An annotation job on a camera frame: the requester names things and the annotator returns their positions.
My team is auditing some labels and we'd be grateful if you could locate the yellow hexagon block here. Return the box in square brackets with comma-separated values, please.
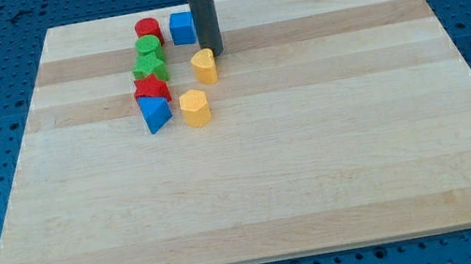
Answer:
[179, 89, 212, 127]

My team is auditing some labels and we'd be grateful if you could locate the blue triangle block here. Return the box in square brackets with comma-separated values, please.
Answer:
[138, 96, 172, 135]

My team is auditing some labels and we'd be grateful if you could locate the green star block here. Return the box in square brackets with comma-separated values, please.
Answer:
[132, 52, 169, 81]

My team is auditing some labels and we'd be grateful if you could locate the red cylinder block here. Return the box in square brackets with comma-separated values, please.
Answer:
[134, 17, 165, 45]

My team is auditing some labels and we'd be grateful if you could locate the blue cube block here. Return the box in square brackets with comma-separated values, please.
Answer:
[169, 11, 197, 45]

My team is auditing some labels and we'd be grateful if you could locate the green cylinder block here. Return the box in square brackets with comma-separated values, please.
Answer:
[135, 35, 166, 61]

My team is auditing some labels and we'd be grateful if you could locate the red star block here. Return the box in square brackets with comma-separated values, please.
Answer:
[134, 73, 171, 102]

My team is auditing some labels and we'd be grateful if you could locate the light wooden board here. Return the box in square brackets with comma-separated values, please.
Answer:
[0, 0, 471, 264]

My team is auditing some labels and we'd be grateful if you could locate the yellow heart block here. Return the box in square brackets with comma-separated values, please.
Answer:
[190, 48, 218, 85]

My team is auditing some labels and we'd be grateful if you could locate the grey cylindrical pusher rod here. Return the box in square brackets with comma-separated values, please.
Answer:
[187, 0, 224, 56]

